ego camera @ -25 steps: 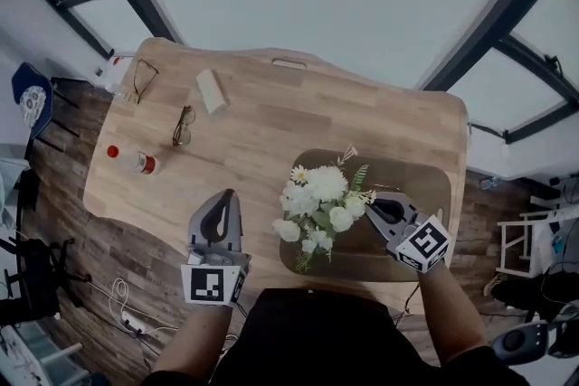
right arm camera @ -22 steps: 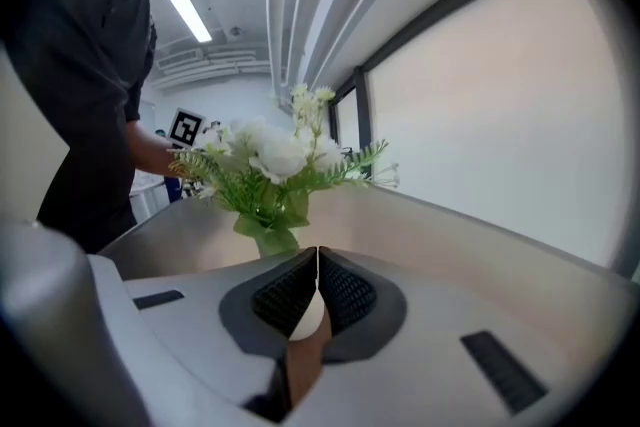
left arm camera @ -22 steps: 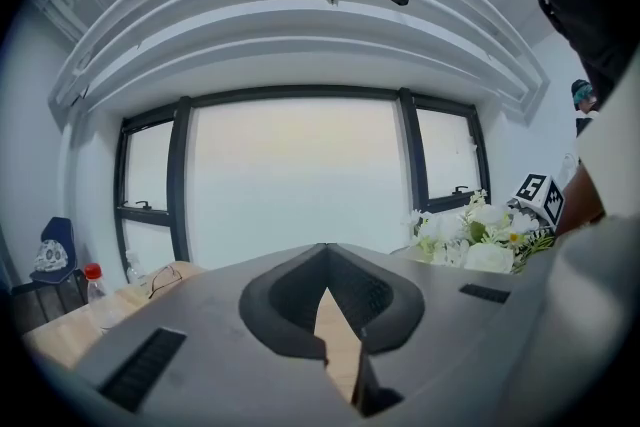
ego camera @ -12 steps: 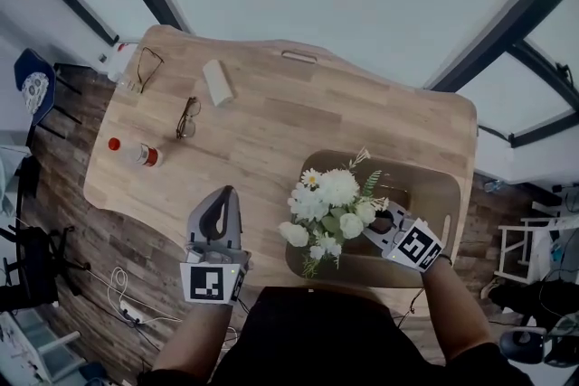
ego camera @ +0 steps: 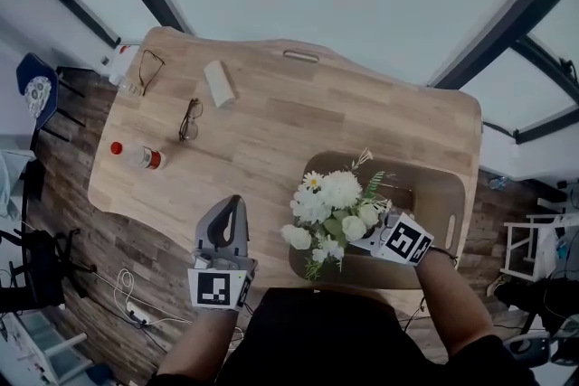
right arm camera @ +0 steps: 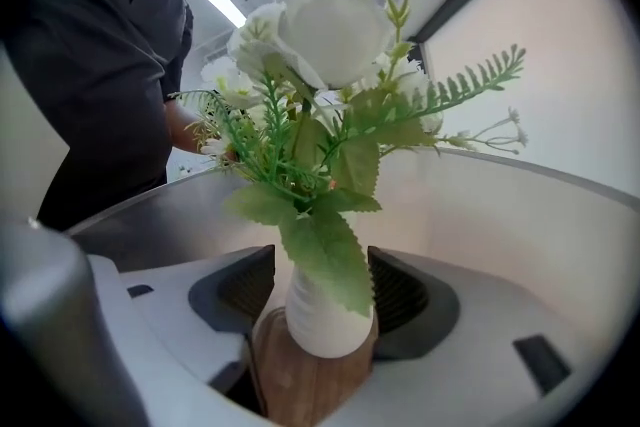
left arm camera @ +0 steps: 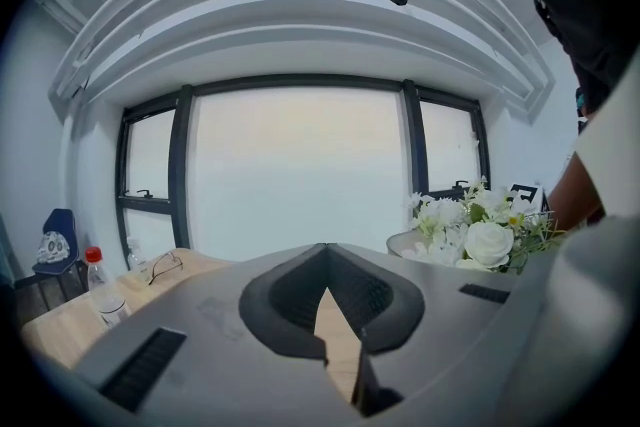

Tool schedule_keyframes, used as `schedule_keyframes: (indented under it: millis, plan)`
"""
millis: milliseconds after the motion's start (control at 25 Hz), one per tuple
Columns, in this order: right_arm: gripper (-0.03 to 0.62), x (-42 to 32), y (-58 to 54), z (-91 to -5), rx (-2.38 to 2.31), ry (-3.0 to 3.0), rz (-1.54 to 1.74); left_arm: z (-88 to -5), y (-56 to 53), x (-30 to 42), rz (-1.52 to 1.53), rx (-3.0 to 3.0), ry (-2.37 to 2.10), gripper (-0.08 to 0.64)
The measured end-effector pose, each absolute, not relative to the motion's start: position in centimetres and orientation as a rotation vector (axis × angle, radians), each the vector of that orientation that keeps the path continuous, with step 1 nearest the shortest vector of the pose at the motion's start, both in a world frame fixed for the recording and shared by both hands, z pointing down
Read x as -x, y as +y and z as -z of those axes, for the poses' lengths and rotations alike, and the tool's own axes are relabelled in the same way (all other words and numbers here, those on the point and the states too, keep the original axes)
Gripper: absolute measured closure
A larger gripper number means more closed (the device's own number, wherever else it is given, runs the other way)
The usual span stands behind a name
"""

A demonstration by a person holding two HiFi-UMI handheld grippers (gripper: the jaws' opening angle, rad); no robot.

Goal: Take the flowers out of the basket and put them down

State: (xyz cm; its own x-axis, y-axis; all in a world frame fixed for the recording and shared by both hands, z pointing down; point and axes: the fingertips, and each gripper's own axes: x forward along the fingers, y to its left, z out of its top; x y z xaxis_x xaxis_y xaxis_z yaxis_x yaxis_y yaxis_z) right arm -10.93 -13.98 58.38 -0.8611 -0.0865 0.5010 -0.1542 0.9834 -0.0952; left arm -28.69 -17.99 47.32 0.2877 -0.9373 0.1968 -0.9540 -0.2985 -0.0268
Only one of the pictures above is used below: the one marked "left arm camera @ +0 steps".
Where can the blue chair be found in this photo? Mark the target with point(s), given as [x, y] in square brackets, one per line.
[62, 220]

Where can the thin black frame glasses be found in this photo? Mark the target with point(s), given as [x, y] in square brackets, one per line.
[167, 265]

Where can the white patterned cushion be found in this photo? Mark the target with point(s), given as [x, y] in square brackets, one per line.
[52, 247]

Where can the person's right forearm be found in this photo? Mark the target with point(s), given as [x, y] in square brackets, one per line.
[575, 195]

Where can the small clear bottle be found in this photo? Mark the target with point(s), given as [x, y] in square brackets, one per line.
[135, 257]

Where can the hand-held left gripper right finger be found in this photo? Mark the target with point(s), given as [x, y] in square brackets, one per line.
[385, 310]

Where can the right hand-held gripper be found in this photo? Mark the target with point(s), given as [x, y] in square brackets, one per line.
[524, 197]

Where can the white flowers bouquet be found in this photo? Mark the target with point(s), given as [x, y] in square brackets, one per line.
[487, 240]

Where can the red cap water bottle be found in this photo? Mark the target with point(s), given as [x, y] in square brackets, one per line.
[105, 290]

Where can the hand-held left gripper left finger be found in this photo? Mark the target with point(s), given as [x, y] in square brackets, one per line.
[280, 310]

